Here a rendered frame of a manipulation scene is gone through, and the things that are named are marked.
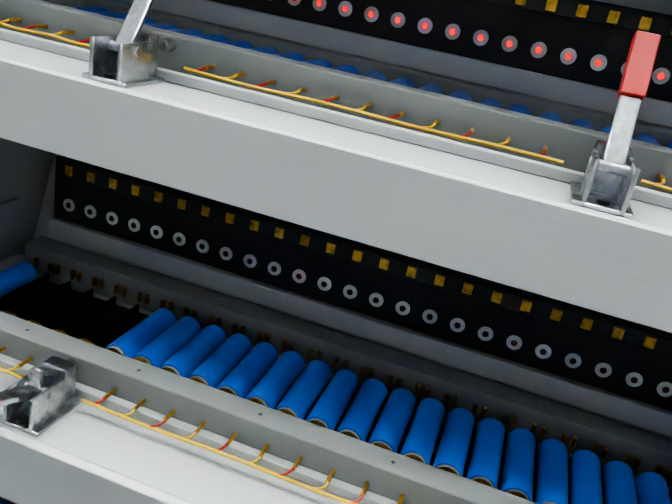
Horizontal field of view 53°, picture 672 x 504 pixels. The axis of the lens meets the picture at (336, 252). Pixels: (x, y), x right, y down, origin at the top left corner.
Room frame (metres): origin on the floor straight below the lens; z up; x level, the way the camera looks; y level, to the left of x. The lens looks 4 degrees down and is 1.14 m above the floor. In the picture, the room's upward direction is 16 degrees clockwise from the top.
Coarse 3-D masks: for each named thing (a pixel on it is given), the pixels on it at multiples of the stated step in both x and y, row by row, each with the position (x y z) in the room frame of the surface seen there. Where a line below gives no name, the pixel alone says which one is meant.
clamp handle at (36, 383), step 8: (32, 376) 0.38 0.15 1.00; (40, 376) 0.38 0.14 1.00; (32, 384) 0.38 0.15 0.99; (40, 384) 0.38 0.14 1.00; (0, 392) 0.36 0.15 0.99; (8, 392) 0.36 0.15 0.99; (16, 392) 0.36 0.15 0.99; (24, 392) 0.37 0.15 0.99; (32, 392) 0.37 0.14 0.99; (40, 392) 0.38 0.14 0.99; (0, 400) 0.35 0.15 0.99; (8, 400) 0.35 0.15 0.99; (16, 400) 0.36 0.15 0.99
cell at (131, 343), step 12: (156, 312) 0.49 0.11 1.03; (168, 312) 0.49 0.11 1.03; (144, 324) 0.47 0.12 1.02; (156, 324) 0.48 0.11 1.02; (168, 324) 0.49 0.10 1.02; (120, 336) 0.45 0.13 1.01; (132, 336) 0.45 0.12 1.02; (144, 336) 0.46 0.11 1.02; (156, 336) 0.47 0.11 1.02; (120, 348) 0.44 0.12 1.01; (132, 348) 0.45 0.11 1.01
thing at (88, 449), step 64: (0, 256) 0.56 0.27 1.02; (128, 256) 0.55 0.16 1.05; (320, 320) 0.51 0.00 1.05; (0, 384) 0.41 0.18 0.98; (512, 384) 0.48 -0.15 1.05; (576, 384) 0.47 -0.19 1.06; (0, 448) 0.37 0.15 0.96; (64, 448) 0.37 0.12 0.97; (128, 448) 0.38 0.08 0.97; (192, 448) 0.39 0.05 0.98
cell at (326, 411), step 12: (336, 372) 0.47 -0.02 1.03; (348, 372) 0.46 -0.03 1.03; (336, 384) 0.45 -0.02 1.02; (348, 384) 0.45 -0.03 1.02; (324, 396) 0.43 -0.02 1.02; (336, 396) 0.43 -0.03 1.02; (348, 396) 0.44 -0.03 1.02; (324, 408) 0.42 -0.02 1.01; (336, 408) 0.42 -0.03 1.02; (324, 420) 0.41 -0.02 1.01; (336, 420) 0.42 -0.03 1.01
